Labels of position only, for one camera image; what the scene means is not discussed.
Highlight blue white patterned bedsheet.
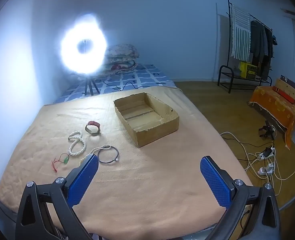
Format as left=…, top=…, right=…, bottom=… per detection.
left=54, top=64, right=175, bottom=103

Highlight twisted white pearl rope necklace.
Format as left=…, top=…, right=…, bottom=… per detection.
left=68, top=130, right=87, bottom=157

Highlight white striped hanging towel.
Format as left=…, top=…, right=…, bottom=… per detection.
left=230, top=5, right=251, bottom=62

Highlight orange cloth covered furniture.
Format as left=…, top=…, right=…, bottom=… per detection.
left=249, top=86, right=295, bottom=150

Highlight folded floral quilt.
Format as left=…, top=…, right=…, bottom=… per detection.
left=100, top=44, right=140, bottom=72

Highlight yellow crate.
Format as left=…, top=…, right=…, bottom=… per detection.
left=239, top=61, right=258, bottom=80

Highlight cardboard box tray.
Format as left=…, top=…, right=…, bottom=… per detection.
left=114, top=92, right=179, bottom=147

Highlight white power strip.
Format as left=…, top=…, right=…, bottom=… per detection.
left=258, top=146, right=276, bottom=176

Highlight white cables on floor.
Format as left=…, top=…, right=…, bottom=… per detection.
left=219, top=130, right=295, bottom=197

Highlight wooden box with red item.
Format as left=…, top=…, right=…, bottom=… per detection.
left=273, top=75, right=295, bottom=104

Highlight black tripod stand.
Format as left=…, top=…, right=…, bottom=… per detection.
left=83, top=77, right=100, bottom=96

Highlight green pendant red cord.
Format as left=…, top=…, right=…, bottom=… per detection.
left=51, top=154, right=70, bottom=173

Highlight dark hanging clothes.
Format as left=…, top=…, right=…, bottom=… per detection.
left=250, top=20, right=277, bottom=80

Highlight orange peach blanket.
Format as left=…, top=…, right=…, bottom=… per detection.
left=0, top=86, right=253, bottom=238

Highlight black clothes rack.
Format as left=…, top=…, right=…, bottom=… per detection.
left=217, top=2, right=277, bottom=93

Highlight black clamp on floor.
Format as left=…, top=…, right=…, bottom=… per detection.
left=259, top=120, right=277, bottom=140

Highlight bright ring light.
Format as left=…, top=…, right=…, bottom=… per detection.
left=60, top=14, right=107, bottom=75

